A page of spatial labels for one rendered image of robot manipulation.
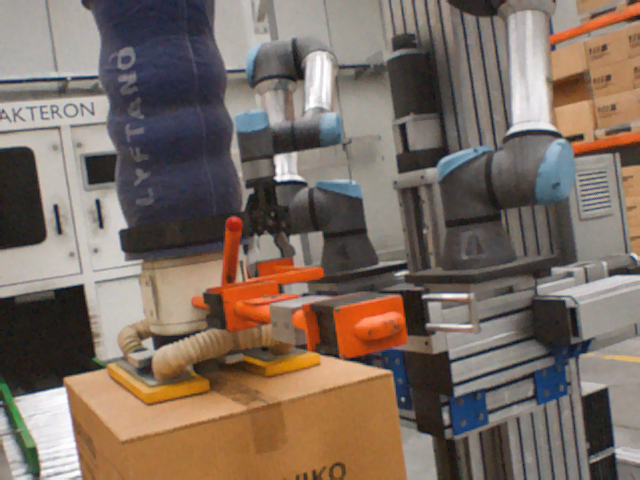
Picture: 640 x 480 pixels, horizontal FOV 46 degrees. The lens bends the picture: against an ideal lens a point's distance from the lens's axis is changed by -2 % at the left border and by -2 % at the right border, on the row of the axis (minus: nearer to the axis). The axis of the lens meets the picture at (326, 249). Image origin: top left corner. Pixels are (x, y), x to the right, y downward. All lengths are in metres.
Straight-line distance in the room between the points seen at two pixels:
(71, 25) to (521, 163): 10.05
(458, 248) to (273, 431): 0.61
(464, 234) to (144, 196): 0.63
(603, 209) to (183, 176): 1.11
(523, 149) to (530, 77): 0.15
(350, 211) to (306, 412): 0.91
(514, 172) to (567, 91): 9.29
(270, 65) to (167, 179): 0.88
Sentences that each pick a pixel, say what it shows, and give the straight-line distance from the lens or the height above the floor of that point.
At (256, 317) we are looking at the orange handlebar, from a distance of 0.97.
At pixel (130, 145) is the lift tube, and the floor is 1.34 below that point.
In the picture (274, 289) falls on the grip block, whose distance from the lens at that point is 1.08.
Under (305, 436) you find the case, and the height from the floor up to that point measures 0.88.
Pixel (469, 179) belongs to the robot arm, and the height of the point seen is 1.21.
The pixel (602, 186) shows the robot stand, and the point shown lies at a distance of 1.98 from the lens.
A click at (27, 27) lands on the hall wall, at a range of 11.11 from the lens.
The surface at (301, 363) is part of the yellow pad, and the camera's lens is 1.24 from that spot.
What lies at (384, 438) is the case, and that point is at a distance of 1.15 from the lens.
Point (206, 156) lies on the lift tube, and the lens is 1.26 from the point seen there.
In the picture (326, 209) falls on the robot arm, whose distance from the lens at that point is 1.91.
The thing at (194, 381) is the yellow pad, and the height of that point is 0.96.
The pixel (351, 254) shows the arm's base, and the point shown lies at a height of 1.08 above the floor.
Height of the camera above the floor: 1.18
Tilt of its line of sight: 3 degrees down
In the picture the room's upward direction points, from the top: 8 degrees counter-clockwise
